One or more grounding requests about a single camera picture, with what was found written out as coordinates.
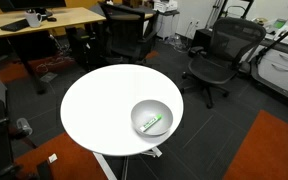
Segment white paper scrap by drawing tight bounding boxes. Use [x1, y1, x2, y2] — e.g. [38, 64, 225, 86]
[47, 153, 58, 164]

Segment green and white marker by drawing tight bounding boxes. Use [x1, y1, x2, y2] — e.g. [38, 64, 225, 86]
[139, 113, 163, 133]

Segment grey bowl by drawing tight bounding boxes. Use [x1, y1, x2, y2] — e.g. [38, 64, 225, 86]
[130, 99, 174, 137]

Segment black monitor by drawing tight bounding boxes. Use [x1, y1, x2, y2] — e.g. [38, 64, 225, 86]
[0, 0, 67, 18]

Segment grey floor plate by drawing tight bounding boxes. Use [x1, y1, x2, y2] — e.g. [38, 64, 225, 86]
[39, 71, 58, 83]

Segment black mesh office chair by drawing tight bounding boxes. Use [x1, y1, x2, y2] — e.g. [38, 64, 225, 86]
[180, 17, 268, 109]

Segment black kick scooter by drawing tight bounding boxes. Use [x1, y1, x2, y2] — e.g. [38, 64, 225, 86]
[238, 18, 288, 108]

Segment black padded office chair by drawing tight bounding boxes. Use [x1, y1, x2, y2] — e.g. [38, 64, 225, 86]
[97, 1, 160, 66]

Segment black box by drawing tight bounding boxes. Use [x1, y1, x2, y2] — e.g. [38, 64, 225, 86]
[192, 28, 215, 51]

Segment white drawer cabinet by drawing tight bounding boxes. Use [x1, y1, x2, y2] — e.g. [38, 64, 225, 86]
[257, 33, 288, 98]

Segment black keyboard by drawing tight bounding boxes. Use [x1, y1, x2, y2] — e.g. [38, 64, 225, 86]
[0, 18, 32, 33]

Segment green desktop item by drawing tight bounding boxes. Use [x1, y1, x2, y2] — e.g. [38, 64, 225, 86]
[272, 18, 288, 30]

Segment white mug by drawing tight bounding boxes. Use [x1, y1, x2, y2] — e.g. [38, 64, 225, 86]
[24, 9, 44, 28]

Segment black computer tower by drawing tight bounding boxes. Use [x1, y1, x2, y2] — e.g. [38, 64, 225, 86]
[65, 27, 97, 71]

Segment white wall outlet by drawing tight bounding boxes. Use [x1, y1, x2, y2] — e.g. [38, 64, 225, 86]
[189, 18, 201, 28]

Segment wooden desk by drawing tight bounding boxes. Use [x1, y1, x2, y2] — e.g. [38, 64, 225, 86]
[0, 6, 107, 95]

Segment white printer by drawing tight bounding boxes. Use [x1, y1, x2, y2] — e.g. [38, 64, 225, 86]
[153, 0, 179, 14]

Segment white table base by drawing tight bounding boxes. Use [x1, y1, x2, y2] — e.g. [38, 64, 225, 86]
[92, 146, 163, 180]

